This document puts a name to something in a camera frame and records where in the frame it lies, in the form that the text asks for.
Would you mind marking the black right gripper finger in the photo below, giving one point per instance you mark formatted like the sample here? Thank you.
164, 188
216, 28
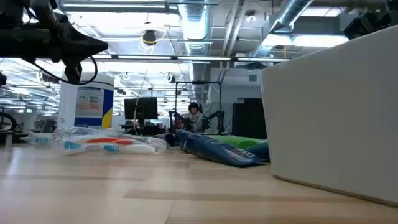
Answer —
357, 28

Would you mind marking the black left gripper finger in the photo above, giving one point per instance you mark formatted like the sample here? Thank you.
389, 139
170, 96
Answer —
84, 46

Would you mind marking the orange white toothbrush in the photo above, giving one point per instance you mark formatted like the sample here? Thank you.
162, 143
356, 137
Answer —
105, 140

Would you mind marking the light grey plastic tray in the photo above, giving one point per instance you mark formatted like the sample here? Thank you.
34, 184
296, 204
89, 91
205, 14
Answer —
335, 124

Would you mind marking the small green bottle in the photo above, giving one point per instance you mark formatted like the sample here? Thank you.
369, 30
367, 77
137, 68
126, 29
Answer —
231, 140

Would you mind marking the black background robot arm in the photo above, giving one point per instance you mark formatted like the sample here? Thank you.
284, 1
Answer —
219, 119
174, 119

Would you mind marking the white wipes canister blue label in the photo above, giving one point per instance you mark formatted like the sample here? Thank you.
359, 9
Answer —
93, 105

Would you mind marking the white building column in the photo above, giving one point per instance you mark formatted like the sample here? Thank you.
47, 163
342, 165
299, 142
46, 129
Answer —
66, 105

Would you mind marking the black computer monitor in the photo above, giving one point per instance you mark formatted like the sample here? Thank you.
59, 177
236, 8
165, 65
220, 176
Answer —
141, 109

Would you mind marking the black crossbar with light strips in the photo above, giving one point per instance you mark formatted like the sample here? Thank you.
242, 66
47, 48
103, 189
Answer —
202, 58

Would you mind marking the person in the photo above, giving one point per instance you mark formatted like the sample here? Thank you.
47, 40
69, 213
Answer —
194, 119

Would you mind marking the black cabinet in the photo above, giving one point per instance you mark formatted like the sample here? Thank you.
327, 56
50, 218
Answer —
248, 118

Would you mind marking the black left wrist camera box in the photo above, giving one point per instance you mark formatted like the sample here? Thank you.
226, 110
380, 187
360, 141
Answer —
73, 73

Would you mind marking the ribbed silver ventilation duct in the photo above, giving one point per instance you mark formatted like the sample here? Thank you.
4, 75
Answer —
195, 25

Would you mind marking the black background rig frame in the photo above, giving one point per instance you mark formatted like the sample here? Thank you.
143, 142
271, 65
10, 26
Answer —
199, 82

